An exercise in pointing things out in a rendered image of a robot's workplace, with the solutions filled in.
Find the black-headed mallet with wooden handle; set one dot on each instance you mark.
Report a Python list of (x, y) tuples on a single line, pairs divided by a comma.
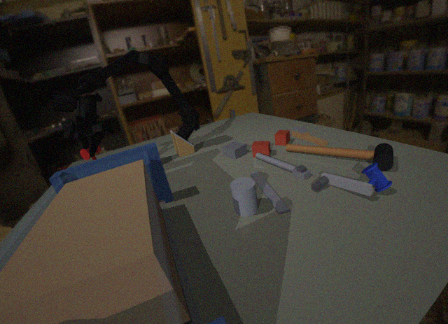
[(383, 154)]

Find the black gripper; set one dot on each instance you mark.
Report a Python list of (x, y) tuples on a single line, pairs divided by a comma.
[(91, 137)]

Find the grey cylinder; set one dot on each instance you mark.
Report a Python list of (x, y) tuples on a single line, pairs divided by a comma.
[(244, 196)]

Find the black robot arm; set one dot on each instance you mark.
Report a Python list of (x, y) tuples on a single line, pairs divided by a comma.
[(67, 101)]

